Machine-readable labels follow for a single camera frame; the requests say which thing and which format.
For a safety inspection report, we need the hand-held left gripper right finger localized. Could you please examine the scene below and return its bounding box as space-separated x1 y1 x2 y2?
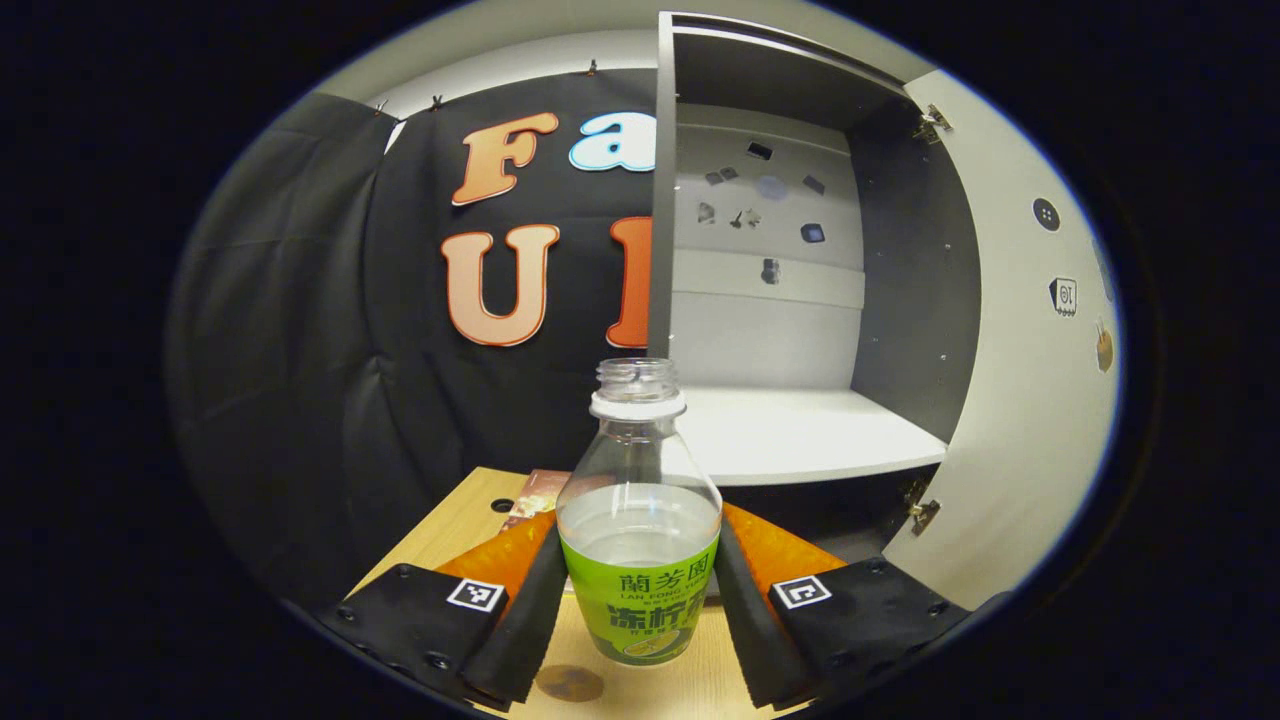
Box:
712 503 976 711

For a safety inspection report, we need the black backdrop cloth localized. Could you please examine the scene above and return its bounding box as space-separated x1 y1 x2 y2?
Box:
165 68 663 611

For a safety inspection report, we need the green label plastic bottle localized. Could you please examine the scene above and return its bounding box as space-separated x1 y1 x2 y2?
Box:
555 357 724 668

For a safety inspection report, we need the beige cabinet door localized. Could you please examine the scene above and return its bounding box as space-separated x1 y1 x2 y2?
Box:
880 68 1121 611

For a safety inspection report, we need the dark grey cabinet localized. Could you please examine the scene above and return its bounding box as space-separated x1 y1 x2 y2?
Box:
648 10 986 563

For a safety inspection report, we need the brown round coaster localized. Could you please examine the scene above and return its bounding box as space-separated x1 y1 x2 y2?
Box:
535 664 606 703

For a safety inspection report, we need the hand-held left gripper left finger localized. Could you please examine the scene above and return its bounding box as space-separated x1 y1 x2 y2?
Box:
318 510 571 706

